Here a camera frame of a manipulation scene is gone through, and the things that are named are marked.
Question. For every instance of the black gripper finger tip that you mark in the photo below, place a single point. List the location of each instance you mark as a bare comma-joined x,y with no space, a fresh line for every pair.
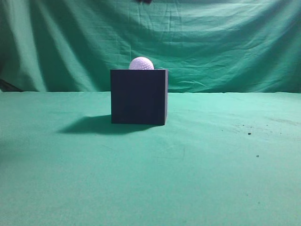
144,1

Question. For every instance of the green cloth backdrop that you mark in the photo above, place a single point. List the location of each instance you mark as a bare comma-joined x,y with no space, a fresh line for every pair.
229,153

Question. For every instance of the dark blue cube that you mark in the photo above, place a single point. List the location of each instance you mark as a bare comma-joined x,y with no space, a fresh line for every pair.
139,96

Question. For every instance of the white dimpled golf ball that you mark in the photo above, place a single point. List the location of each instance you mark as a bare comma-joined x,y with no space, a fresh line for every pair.
141,63

